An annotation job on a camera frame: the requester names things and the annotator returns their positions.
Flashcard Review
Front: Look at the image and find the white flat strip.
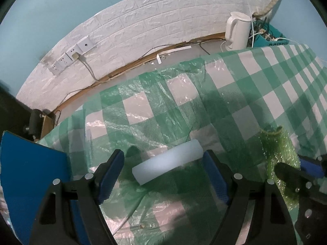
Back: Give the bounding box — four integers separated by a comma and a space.
156, 45, 193, 66

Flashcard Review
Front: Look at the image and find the white plug with cable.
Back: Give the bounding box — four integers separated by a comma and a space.
72, 53, 111, 84

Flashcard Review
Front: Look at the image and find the dark hanging cloth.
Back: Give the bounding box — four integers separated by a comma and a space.
0, 84, 34, 139

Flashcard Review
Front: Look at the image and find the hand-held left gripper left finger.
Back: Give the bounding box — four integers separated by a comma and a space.
29, 149, 125, 245

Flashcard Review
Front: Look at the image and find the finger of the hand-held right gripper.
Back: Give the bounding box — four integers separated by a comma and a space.
274, 162, 327, 201
299, 155, 327, 179

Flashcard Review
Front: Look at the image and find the thin white hanging cord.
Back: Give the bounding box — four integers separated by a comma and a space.
240, 0, 256, 47

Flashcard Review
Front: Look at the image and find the teal basket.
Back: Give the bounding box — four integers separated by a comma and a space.
252, 22, 293, 49

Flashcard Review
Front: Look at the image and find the green bubble wrap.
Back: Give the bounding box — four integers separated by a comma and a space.
259, 126, 301, 211

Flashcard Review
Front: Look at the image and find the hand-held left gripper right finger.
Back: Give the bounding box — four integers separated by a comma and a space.
203, 149, 298, 245

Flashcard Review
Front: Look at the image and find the cardboard box with blue edges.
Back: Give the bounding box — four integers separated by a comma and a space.
0, 131, 90, 245

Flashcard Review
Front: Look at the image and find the black cylinder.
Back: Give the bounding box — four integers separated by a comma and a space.
24, 108, 44, 142

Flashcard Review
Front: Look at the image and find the white electric kettle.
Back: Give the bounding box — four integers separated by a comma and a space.
221, 11, 252, 52

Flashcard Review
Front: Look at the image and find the green checked plastic tablecloth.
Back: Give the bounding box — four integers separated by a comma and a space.
33, 43, 327, 245

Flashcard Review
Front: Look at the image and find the white foam tube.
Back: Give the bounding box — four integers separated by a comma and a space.
132, 139, 203, 186

